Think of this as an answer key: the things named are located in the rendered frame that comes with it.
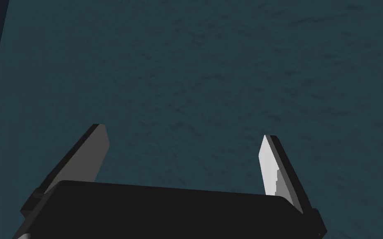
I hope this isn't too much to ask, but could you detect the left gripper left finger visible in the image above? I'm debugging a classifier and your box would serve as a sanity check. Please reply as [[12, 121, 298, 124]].
[[20, 123, 110, 218]]

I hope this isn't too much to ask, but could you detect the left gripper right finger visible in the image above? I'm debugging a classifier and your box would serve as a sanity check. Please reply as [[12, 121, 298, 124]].
[[258, 134, 313, 215]]

